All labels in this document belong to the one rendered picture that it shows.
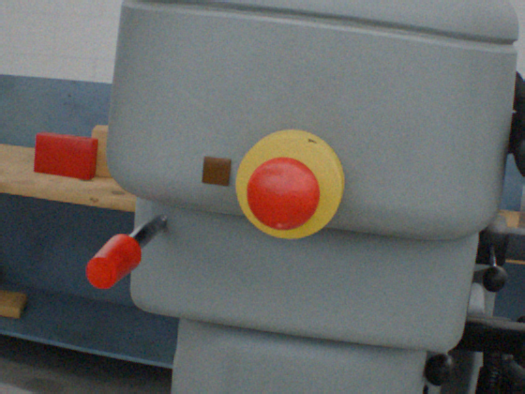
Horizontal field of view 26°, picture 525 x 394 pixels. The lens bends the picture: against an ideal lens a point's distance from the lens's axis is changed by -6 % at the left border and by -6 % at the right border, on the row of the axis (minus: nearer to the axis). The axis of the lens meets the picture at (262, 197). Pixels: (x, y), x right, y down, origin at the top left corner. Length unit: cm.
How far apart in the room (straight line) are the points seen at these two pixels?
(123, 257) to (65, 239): 483
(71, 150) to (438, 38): 418
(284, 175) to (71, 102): 477
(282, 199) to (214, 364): 26
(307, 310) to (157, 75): 21
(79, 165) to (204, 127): 412
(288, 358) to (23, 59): 467
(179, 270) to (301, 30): 22
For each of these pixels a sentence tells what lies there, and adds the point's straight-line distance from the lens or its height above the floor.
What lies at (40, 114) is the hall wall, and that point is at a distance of 547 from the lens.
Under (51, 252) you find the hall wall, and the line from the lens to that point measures 558.
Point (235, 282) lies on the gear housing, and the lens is 82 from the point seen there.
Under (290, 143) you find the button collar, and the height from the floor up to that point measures 178.
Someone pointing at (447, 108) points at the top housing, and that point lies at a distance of 70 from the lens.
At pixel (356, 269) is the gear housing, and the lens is 81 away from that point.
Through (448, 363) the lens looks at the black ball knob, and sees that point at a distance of 103.
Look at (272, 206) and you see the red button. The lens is 66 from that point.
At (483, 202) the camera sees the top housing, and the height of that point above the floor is 176.
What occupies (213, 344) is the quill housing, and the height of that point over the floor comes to 160.
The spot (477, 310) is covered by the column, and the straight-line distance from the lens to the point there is 134.
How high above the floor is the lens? 190
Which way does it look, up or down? 12 degrees down
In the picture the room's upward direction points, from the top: 6 degrees clockwise
